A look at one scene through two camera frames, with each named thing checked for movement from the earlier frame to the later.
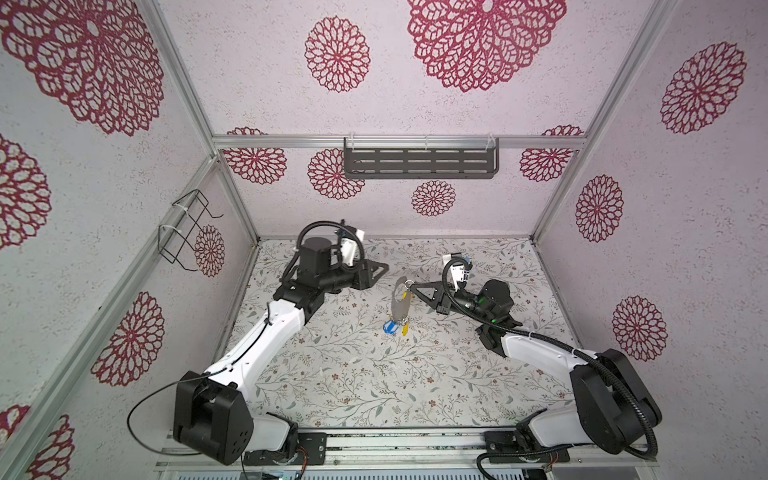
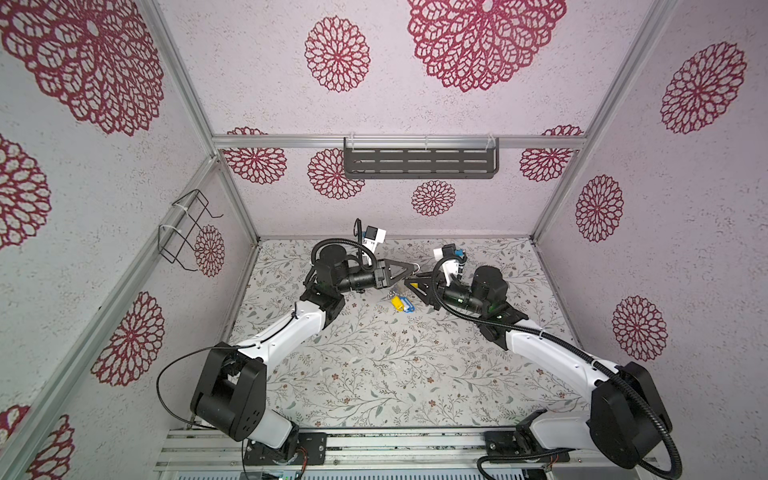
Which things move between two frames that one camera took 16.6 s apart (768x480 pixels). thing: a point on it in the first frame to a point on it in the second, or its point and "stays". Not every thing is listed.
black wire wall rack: x=176 y=236 stays
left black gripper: x=365 y=280 to x=382 y=275
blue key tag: x=390 y=327 to x=408 y=307
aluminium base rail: x=396 y=449 stays
